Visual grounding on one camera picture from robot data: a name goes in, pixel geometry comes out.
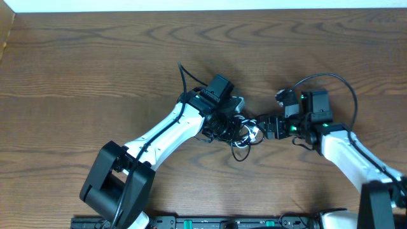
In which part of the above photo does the black USB cable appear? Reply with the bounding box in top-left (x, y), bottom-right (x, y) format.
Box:
top-left (194, 114), bottom-right (266, 162)

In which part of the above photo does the white USB cable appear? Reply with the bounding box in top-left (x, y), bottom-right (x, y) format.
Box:
top-left (232, 116), bottom-right (259, 149)

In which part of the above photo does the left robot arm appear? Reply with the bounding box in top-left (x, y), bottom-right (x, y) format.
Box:
top-left (79, 74), bottom-right (245, 228)

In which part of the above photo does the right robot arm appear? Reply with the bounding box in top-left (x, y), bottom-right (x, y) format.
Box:
top-left (258, 89), bottom-right (406, 228)

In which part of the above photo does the cardboard piece at edge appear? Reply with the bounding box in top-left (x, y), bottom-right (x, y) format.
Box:
top-left (0, 0), bottom-right (15, 59)

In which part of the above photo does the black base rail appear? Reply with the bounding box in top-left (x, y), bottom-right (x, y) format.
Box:
top-left (69, 214), bottom-right (322, 229)

